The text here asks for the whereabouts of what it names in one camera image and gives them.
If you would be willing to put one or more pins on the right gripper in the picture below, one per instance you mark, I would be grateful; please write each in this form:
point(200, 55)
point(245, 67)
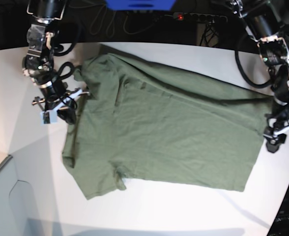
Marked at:
point(65, 105)

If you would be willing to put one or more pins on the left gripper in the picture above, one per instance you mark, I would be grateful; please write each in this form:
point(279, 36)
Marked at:
point(275, 135)

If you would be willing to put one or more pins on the olive green t-shirt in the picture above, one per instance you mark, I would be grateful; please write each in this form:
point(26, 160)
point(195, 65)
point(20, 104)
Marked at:
point(155, 122)

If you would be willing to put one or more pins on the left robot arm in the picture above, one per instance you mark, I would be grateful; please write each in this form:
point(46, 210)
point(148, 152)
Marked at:
point(263, 25)

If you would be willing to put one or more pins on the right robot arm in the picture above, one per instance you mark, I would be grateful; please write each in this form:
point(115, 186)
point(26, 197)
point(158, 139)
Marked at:
point(38, 64)

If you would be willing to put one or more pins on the blue box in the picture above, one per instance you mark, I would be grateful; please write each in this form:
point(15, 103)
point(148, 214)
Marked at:
point(128, 5)

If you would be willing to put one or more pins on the black power strip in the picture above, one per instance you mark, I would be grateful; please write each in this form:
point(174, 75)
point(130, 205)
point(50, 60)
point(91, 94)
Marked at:
point(198, 18)

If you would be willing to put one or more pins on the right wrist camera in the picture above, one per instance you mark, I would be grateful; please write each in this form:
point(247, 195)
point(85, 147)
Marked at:
point(49, 117)

